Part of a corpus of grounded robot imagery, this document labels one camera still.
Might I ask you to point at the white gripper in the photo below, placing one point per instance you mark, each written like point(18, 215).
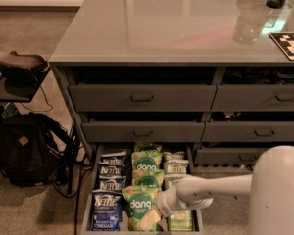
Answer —
point(168, 201)

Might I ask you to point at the green dang chip bag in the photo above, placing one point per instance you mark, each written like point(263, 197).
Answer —
point(147, 147)
point(150, 178)
point(146, 160)
point(140, 200)

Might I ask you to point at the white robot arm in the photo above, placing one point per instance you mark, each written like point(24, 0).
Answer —
point(269, 190)

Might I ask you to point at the front green kettle chip bag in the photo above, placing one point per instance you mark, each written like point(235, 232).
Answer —
point(181, 221)

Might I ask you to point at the green kettle chip bag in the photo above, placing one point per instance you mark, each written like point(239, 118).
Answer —
point(181, 221)
point(176, 166)
point(180, 155)
point(172, 179)

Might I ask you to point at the open bottom left drawer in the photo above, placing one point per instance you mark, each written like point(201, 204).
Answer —
point(162, 228)

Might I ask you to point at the front blue kettle chip bag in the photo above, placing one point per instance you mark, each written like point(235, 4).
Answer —
point(107, 210)

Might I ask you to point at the blue kettle chip bag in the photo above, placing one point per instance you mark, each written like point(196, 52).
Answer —
point(107, 210)
point(117, 158)
point(111, 170)
point(114, 183)

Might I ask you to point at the rear green kettle chip bag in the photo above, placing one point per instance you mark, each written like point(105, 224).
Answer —
point(180, 155)

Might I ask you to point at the rear blue kettle chip bag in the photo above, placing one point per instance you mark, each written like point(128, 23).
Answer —
point(117, 158)

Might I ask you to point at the bottom right grey drawer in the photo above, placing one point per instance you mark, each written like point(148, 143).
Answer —
point(228, 156)

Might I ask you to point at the middle left grey drawer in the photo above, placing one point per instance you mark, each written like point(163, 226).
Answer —
point(143, 131)

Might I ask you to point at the top left grey drawer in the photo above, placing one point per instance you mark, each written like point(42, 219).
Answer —
point(142, 98)

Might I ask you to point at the top right grey drawer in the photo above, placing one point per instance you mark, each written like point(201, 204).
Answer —
point(254, 98)

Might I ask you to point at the grey drawer cabinet with counter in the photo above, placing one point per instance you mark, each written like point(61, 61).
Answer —
point(177, 42)

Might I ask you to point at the black backpack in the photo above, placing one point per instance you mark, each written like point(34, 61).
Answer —
point(29, 155)

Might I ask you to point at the dark side table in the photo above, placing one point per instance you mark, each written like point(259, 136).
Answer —
point(20, 92)

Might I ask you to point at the black device on side table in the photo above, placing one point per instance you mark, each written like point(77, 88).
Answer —
point(21, 67)

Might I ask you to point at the checkered marker board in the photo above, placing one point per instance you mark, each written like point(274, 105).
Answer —
point(285, 42)

